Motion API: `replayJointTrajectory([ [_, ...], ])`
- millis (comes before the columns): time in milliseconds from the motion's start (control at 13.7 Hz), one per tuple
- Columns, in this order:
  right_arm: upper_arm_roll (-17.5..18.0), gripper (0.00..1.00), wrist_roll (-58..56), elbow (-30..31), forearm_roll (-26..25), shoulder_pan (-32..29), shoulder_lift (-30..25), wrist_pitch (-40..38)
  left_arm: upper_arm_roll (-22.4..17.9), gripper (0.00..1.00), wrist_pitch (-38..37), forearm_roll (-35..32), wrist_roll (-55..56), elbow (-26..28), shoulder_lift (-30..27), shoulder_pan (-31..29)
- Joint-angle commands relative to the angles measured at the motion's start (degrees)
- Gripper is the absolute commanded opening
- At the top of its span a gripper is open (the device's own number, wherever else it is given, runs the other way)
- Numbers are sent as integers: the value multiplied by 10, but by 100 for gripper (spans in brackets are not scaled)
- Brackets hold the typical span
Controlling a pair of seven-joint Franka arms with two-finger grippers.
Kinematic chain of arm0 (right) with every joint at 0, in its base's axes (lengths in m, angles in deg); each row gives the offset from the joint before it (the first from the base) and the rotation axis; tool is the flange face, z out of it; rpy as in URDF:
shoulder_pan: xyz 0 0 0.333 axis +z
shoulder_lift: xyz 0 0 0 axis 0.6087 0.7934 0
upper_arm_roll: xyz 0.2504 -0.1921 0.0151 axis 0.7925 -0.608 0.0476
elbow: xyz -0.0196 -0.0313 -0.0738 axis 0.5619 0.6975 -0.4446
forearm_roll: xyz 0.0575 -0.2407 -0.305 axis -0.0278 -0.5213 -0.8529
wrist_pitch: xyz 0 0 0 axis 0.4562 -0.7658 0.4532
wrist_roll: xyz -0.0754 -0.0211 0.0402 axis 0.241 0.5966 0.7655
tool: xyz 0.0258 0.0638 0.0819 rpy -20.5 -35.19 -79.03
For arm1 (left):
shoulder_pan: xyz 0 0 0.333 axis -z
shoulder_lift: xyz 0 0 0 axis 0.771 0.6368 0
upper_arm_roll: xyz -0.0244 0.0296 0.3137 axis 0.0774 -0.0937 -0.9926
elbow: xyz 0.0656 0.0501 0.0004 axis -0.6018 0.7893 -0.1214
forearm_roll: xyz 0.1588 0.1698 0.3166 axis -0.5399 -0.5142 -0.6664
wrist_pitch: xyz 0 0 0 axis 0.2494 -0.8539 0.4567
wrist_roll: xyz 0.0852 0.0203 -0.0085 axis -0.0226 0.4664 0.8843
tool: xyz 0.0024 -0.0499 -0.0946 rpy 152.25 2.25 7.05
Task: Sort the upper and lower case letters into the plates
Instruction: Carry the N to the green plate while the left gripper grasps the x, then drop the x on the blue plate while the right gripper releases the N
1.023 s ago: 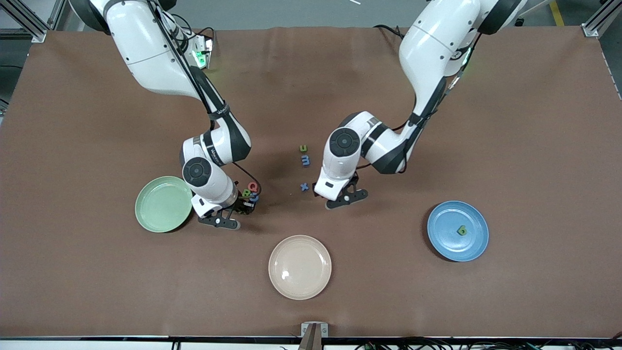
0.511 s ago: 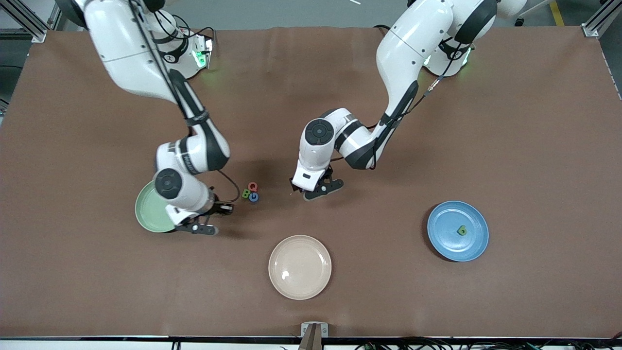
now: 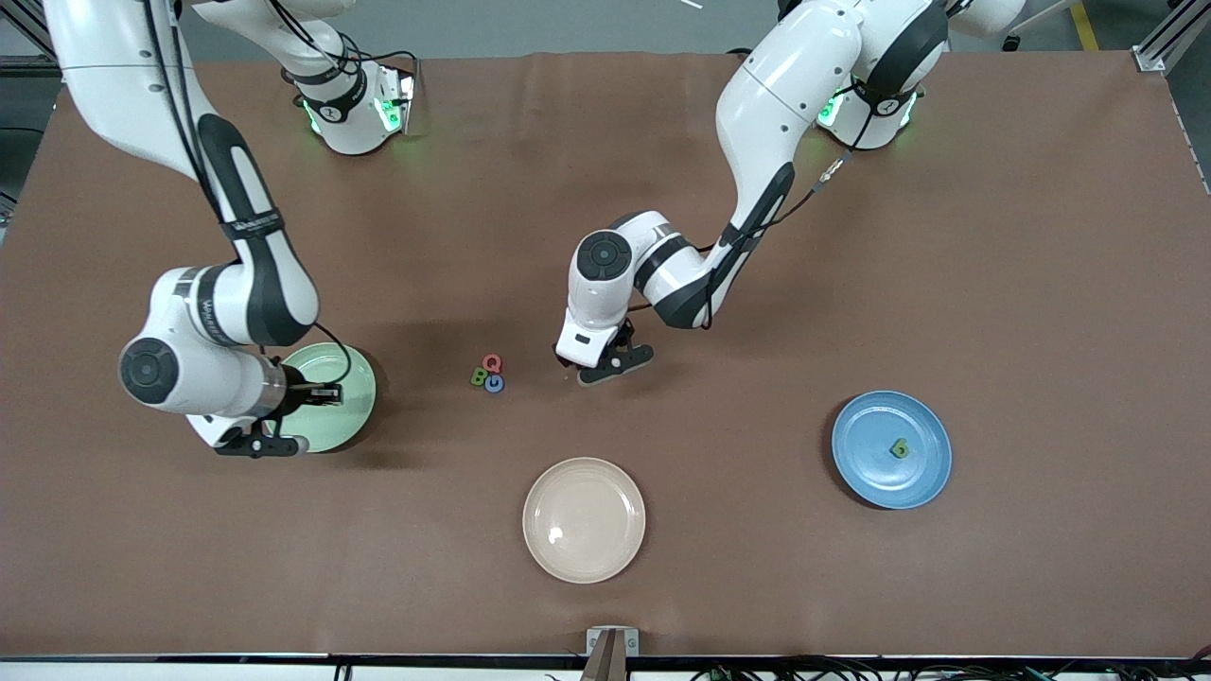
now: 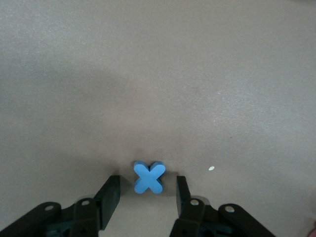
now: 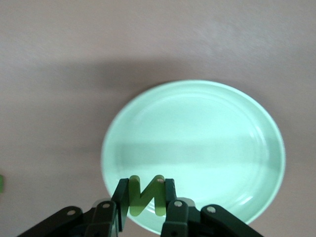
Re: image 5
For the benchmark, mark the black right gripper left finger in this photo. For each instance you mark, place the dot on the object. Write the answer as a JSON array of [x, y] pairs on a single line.
[[106, 217]]

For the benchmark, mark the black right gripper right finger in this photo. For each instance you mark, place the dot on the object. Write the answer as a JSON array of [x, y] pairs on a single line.
[[180, 217]]

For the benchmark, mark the green capital letter N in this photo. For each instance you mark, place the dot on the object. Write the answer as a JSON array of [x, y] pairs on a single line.
[[134, 197]]

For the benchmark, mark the green capital letter B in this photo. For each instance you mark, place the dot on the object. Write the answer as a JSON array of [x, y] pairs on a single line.
[[1, 184]]

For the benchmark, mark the light green round plate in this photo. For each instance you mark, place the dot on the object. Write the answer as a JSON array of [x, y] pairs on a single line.
[[197, 138]]

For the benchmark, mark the brown table cover mat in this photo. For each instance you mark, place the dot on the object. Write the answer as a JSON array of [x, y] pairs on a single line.
[[74, 49]]

